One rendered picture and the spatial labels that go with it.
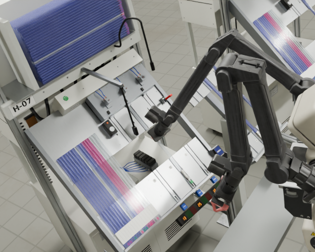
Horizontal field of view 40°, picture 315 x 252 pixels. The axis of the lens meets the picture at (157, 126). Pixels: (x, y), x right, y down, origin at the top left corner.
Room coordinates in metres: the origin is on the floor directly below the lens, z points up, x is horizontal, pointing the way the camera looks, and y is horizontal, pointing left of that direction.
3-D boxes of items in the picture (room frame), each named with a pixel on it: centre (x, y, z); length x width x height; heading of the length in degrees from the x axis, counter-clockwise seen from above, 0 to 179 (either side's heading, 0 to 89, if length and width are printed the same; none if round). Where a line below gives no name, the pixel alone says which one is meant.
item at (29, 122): (1.84, 0.58, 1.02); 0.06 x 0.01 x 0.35; 123
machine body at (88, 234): (1.99, 0.37, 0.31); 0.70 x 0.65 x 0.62; 123
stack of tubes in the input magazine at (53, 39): (1.92, 0.25, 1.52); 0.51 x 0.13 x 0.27; 123
